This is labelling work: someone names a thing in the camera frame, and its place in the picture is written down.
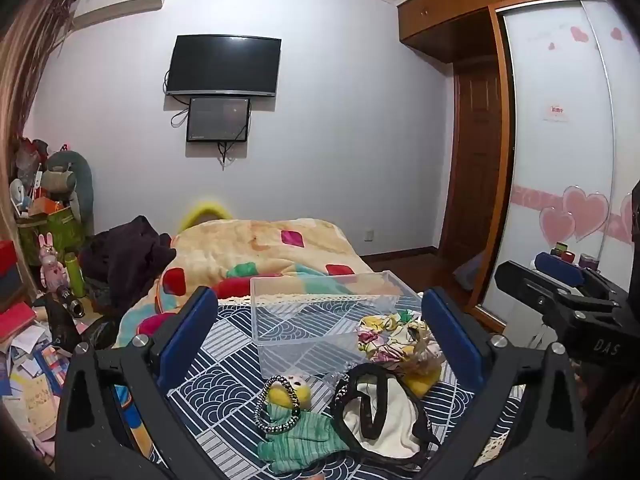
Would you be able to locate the floral print cloth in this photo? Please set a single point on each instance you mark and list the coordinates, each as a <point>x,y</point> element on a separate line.
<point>385,335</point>

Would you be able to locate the brown wooden door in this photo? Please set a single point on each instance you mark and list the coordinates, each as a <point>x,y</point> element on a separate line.
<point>475,160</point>

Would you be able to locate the small yellow white plush toy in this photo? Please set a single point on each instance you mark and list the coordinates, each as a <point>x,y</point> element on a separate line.
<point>282,396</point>

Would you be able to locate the pink bunny toy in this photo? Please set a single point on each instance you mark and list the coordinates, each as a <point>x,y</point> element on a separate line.
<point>52,267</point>

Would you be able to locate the wooden overhead cabinet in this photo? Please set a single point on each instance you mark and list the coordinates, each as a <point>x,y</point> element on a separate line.
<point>450,15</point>

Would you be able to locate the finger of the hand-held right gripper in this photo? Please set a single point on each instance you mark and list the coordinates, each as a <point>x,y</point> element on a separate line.
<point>525,285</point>
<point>557,266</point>

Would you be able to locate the green bottle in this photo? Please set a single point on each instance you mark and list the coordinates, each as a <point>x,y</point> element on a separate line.
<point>75,275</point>

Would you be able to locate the white air conditioner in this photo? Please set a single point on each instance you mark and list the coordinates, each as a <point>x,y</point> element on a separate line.
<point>120,2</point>

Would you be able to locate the grey green plush toy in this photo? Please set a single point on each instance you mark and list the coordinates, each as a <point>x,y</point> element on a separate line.
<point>65,175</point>

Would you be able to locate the red book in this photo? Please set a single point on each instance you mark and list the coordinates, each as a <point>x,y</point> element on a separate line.
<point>15,320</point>

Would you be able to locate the dark clothing pile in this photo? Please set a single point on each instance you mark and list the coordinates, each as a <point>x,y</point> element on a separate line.
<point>130,255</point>

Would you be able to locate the red box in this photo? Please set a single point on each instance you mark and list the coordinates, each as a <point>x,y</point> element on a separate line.
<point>6,257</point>

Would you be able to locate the colourful printed fleece blanket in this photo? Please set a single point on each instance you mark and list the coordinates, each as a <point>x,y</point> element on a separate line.
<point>235,250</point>

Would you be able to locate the black camera lens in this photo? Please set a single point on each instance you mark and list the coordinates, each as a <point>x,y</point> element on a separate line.
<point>71,302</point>

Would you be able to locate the green striped knit glove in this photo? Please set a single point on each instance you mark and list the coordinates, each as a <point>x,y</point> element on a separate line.
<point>300,440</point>

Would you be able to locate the yellow fuzzy item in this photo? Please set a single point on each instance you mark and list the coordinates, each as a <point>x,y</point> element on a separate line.
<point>197,212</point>

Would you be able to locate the wall-mounted black television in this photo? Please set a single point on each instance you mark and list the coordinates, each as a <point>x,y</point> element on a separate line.
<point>222,65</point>

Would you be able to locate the white wall socket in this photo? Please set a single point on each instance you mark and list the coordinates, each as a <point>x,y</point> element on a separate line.
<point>369,236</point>

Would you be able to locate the white cloth with black trim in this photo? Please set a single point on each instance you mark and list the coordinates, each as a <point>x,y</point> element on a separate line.
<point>395,420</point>

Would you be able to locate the dark green jar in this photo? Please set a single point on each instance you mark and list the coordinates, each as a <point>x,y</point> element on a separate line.
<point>559,249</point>

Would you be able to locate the pile of papers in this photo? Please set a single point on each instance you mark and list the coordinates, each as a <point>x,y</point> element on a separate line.
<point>35,385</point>

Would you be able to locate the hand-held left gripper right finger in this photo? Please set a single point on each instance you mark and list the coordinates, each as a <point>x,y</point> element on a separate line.
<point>450,335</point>

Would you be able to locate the white heart print sliding door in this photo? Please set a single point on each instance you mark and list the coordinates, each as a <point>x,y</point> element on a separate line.
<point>555,170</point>

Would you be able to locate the brown curtain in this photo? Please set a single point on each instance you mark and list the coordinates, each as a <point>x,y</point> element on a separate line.
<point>20,85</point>

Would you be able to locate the clear plastic storage box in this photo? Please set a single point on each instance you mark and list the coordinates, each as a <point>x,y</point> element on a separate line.
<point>300,320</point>

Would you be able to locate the blue wave pattern bed sheet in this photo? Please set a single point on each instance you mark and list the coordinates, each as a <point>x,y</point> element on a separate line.
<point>225,365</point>

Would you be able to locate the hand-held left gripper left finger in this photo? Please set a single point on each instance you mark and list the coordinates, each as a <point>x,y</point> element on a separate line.
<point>187,332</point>

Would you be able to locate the purple jar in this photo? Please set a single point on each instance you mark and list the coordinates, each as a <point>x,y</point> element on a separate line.
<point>589,261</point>

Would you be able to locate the green shopping bag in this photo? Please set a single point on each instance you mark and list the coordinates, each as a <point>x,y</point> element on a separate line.
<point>60,230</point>

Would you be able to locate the small black wall monitor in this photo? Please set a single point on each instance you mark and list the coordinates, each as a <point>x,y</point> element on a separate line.
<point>218,120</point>

